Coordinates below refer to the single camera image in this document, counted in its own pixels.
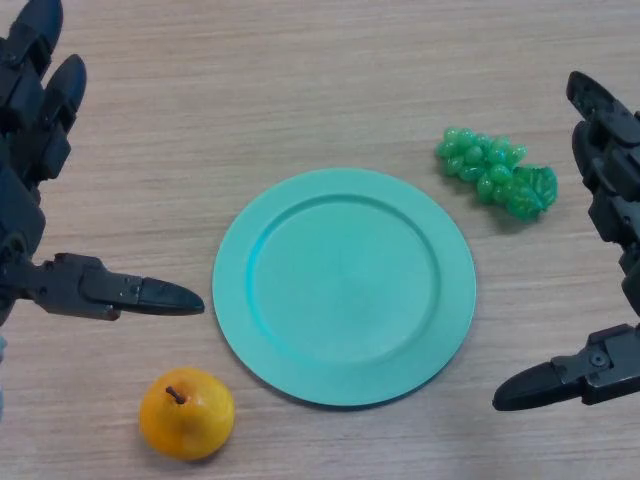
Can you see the yellow pear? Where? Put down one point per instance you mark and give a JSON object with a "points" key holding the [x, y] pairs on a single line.
{"points": [[187, 420]]}

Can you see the green grape bunch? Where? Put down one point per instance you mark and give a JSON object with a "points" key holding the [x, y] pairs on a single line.
{"points": [[492, 167]]}

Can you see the teal green round plate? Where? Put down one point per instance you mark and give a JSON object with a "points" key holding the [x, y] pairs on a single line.
{"points": [[345, 290]]}

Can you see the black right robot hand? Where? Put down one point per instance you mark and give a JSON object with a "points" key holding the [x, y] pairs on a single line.
{"points": [[612, 165]]}

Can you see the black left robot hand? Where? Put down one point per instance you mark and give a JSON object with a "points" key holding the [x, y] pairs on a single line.
{"points": [[25, 200]]}

